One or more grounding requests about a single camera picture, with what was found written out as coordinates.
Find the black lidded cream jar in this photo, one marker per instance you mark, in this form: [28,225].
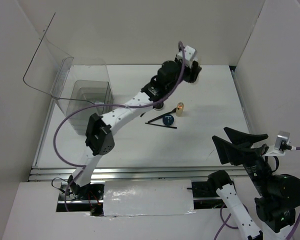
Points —
[159,106]

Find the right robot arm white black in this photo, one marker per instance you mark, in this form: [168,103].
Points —
[279,193]

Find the white foil cover plate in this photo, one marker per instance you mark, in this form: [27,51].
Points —
[148,198]

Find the aluminium front rail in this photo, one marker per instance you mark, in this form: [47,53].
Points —
[137,173]

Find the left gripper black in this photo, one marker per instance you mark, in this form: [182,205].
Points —
[192,73]

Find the clear acrylic organizer box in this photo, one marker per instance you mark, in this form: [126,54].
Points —
[72,82]

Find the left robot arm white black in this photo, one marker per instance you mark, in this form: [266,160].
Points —
[101,129]

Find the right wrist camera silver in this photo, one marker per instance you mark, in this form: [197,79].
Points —
[281,145]

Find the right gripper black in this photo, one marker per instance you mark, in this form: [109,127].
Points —
[227,150]

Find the small beige bottle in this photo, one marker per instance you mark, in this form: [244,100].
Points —
[179,109]

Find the thin black eyeliner pencil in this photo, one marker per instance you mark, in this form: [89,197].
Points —
[159,125]

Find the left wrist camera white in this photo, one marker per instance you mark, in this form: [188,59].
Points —
[190,56]

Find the blue round compact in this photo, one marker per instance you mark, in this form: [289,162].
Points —
[168,120]

